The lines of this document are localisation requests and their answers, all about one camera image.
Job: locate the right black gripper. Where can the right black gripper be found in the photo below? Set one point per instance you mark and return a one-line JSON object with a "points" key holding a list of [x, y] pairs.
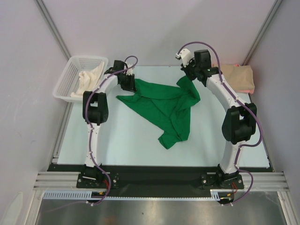
{"points": [[190, 73]]}

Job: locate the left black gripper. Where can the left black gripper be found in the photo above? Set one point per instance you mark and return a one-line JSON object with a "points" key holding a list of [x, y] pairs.
{"points": [[131, 86]]}

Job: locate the green t shirt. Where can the green t shirt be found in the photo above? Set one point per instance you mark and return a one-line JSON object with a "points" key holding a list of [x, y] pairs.
{"points": [[167, 107]]}

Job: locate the white plastic basket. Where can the white plastic basket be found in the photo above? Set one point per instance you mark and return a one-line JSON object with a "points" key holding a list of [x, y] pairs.
{"points": [[68, 81]]}

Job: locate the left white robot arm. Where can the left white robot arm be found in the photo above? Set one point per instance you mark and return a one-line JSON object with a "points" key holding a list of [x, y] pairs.
{"points": [[95, 110]]}

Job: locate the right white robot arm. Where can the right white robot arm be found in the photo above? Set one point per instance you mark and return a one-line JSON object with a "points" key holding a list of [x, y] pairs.
{"points": [[239, 123]]}

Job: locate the cream t shirt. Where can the cream t shirt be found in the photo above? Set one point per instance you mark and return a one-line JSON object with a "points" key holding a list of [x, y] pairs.
{"points": [[88, 80]]}

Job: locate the folded tan t shirt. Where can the folded tan t shirt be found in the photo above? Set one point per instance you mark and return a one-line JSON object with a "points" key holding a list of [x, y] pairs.
{"points": [[227, 72]]}

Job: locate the folded pink t shirt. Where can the folded pink t shirt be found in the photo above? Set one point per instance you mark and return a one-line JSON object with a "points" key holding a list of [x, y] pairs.
{"points": [[242, 79]]}

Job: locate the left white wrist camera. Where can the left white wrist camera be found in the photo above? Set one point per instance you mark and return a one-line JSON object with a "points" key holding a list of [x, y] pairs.
{"points": [[129, 68]]}

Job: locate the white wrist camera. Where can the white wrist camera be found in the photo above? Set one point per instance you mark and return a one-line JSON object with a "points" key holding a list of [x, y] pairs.
{"points": [[129, 68], [185, 56]]}

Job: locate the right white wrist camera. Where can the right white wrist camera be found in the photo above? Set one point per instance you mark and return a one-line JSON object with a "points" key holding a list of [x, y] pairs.
{"points": [[185, 56]]}

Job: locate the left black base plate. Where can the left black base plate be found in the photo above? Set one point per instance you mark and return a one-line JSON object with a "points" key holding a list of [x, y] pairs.
{"points": [[92, 177]]}

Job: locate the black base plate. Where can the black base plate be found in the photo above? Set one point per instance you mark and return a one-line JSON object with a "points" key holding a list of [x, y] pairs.
{"points": [[221, 181], [92, 177]]}

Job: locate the right aluminium corner post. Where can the right aluminium corner post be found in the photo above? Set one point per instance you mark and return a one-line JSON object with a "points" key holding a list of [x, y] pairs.
{"points": [[263, 29]]}

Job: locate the aluminium corner post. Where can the aluminium corner post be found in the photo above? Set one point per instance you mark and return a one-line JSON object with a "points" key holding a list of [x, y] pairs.
{"points": [[263, 29], [53, 28]]}

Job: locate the left aluminium corner post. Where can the left aluminium corner post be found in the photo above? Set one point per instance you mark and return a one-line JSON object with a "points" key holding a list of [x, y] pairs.
{"points": [[53, 28]]}

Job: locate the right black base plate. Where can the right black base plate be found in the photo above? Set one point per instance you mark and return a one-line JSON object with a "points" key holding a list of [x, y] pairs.
{"points": [[221, 181]]}

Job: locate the right grey cable duct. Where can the right grey cable duct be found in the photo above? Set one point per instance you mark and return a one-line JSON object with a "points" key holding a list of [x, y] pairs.
{"points": [[222, 194]]}

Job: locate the grey cable duct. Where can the grey cable duct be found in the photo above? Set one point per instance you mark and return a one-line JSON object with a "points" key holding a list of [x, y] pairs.
{"points": [[73, 195], [222, 194]]}

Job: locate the aluminium front rail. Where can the aluminium front rail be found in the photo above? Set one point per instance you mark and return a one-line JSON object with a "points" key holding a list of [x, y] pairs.
{"points": [[263, 181]]}

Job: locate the left grey cable duct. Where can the left grey cable duct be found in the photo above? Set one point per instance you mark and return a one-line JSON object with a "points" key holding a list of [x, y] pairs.
{"points": [[73, 195]]}

